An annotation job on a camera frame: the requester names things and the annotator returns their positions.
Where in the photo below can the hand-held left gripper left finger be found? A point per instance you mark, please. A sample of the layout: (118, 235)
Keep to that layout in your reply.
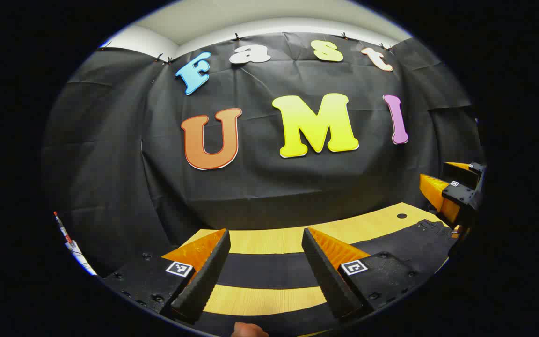
(204, 281)

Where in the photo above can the black jeans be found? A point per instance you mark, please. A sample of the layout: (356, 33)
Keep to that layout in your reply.
(269, 271)

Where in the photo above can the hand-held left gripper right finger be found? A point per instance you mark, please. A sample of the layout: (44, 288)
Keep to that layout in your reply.
(328, 281)

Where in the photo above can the white desk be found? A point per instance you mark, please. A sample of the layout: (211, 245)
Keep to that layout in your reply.
(80, 257)

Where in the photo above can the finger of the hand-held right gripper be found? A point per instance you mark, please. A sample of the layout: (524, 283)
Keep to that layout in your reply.
(438, 194)
(461, 172)

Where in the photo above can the black backdrop cloth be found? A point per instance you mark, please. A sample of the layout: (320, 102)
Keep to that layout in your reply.
(269, 178)

